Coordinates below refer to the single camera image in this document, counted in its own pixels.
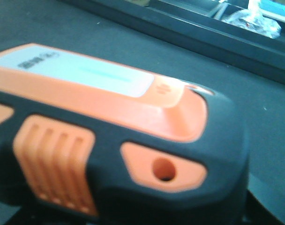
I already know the orange black barcode scanner gun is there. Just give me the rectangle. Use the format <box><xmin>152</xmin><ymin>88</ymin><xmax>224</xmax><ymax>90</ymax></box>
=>
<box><xmin>0</xmin><ymin>43</ymin><xmax>248</xmax><ymax>225</ymax></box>

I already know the clear plastic bag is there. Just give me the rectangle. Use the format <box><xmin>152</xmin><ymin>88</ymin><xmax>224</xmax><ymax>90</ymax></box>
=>
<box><xmin>222</xmin><ymin>0</ymin><xmax>282</xmax><ymax>39</ymax></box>

